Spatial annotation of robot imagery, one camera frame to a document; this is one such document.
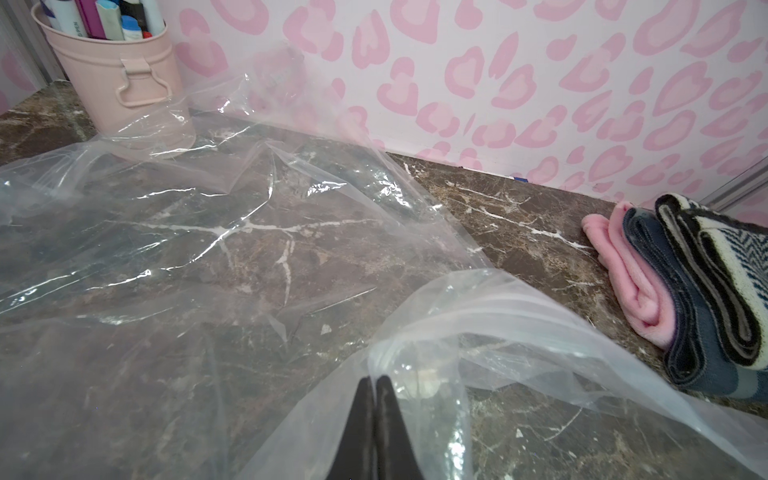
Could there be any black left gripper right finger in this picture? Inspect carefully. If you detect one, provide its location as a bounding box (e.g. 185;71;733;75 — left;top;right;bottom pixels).
374;376;425;480

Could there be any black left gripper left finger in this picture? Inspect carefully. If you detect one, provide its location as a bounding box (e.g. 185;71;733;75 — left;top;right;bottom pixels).
326;377;376;480

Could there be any clear plastic vacuum bag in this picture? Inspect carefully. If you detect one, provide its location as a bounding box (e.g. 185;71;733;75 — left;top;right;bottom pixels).
1;49;767;479

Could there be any pink fluffy blanket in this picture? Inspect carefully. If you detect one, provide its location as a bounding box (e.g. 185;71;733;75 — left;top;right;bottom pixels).
581;201;676;350

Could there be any dark blue striped blanket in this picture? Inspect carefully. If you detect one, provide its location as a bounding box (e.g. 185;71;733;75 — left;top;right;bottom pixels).
623;208;767;403

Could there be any black white houndstooth blanket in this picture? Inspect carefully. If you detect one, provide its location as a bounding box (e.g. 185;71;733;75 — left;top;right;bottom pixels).
654;193;767;371

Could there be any pink pen holder cup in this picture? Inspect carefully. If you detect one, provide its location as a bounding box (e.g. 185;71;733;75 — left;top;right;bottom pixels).
31;2;196;157

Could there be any aluminium corner post right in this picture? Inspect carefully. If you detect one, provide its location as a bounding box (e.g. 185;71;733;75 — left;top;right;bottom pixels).
702;158;768;211

